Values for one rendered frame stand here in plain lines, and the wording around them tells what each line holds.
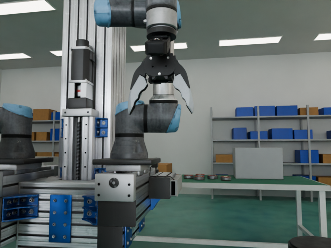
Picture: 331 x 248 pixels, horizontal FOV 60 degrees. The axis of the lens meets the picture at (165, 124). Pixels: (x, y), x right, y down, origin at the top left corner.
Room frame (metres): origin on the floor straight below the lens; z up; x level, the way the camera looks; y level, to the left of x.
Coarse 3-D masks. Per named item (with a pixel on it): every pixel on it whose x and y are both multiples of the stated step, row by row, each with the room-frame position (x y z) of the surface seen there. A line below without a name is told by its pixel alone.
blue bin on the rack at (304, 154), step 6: (300, 150) 6.02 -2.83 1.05; (306, 150) 6.00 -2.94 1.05; (312, 150) 5.98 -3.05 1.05; (318, 150) 5.96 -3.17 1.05; (300, 156) 6.02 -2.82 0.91; (306, 156) 6.00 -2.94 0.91; (312, 156) 5.98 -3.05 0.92; (318, 156) 5.96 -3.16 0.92; (300, 162) 6.02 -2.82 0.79; (306, 162) 6.00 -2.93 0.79; (312, 162) 5.98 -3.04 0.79; (318, 162) 5.96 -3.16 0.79
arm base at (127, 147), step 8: (120, 136) 1.11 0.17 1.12; (128, 136) 1.10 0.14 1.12; (136, 136) 1.12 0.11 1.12; (120, 144) 1.10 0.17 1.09; (128, 144) 1.10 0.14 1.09; (136, 144) 1.11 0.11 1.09; (144, 144) 1.15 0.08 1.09; (112, 152) 1.13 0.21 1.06; (120, 152) 1.09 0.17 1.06; (128, 152) 1.09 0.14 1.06; (136, 152) 1.11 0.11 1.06; (144, 152) 1.13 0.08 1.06
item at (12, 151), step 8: (8, 136) 1.17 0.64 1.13; (16, 136) 1.18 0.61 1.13; (24, 136) 1.20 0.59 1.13; (0, 144) 1.17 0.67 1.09; (8, 144) 1.16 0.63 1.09; (16, 144) 1.17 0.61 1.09; (24, 144) 1.19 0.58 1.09; (32, 144) 1.24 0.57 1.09; (0, 152) 1.16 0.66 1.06; (8, 152) 1.15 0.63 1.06; (16, 152) 1.16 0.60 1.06; (24, 152) 1.18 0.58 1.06; (32, 152) 1.22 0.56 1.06
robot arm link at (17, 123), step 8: (8, 104) 1.17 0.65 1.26; (16, 104) 1.18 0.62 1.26; (0, 112) 1.18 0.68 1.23; (8, 112) 1.17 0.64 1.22; (16, 112) 1.17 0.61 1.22; (24, 112) 1.19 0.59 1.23; (32, 112) 1.24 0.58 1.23; (0, 120) 1.17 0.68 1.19; (8, 120) 1.17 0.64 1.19; (16, 120) 1.17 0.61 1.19; (24, 120) 1.19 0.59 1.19; (32, 120) 1.25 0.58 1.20; (0, 128) 1.19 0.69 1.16; (8, 128) 1.17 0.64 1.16; (16, 128) 1.17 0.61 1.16; (24, 128) 1.19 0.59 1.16
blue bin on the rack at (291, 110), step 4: (276, 108) 6.11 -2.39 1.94; (280, 108) 6.09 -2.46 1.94; (284, 108) 6.07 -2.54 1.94; (288, 108) 6.06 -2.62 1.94; (292, 108) 6.04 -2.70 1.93; (296, 108) 6.03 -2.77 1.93; (276, 112) 6.13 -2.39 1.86; (280, 112) 6.09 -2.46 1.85; (284, 112) 6.07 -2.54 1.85; (288, 112) 6.06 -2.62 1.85; (292, 112) 6.04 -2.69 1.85; (296, 112) 6.03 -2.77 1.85
